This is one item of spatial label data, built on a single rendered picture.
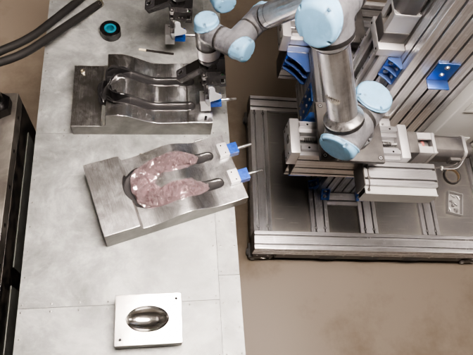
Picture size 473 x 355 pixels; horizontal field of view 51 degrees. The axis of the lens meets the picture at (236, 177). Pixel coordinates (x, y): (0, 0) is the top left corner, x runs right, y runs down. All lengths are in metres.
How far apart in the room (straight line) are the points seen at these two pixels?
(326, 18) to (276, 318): 1.67
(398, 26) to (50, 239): 1.30
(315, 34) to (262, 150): 1.40
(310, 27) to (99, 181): 0.86
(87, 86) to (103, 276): 0.69
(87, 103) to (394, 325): 1.80
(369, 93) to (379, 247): 1.15
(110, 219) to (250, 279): 1.09
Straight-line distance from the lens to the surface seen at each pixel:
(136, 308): 1.61
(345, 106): 1.39
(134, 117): 1.79
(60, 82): 2.04
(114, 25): 2.14
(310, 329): 2.56
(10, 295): 1.94
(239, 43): 1.50
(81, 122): 1.86
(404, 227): 2.64
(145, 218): 1.67
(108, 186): 1.68
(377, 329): 2.68
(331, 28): 1.19
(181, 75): 1.71
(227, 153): 1.77
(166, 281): 1.69
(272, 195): 2.47
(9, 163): 1.92
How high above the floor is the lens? 2.44
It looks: 64 degrees down
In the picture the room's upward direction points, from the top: 18 degrees clockwise
